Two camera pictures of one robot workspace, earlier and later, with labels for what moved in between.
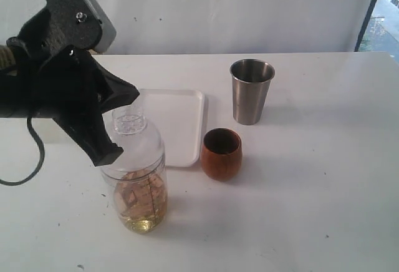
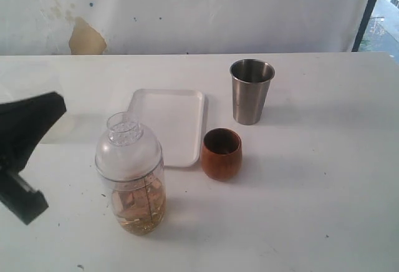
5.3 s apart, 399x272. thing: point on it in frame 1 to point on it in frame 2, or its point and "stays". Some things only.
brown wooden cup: x=221 y=153 stays
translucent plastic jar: x=50 y=131 stays
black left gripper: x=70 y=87 to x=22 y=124
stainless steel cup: x=251 y=80 stays
